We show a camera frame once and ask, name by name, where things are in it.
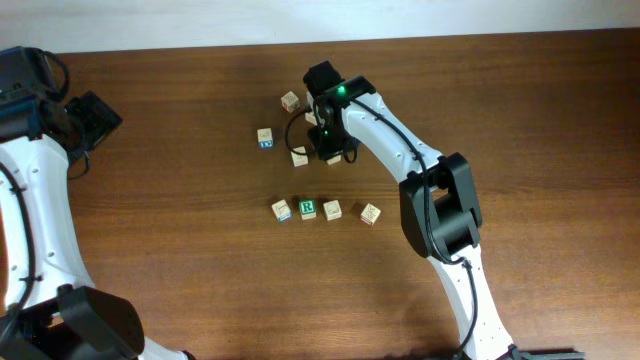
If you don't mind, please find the green letter R block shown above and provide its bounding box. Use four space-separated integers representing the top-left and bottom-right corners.
299 199 317 220

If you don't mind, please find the blue edged wooden block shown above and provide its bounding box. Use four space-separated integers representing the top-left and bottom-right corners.
271 199 293 222

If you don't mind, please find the red edged wooden block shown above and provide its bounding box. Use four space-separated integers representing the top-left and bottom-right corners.
360 203 381 226

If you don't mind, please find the red letter E block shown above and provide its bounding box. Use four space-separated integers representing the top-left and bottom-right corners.
326 155 342 165

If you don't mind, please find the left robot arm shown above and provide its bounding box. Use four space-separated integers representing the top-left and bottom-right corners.
1 90 192 359

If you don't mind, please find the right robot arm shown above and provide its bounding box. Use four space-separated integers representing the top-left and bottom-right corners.
303 71 513 359

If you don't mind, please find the wooden animal picture block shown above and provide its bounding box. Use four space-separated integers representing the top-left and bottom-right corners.
305 112 317 126

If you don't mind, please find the plain wooden picture block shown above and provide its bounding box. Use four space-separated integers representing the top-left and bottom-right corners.
291 146 309 167

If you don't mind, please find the wooden block top left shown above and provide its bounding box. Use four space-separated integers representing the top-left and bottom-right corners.
281 91 300 113

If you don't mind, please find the blue letter E block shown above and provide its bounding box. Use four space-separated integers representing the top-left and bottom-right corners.
257 128 274 149

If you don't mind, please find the black table clamp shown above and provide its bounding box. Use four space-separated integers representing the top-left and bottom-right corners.
509 349 586 360

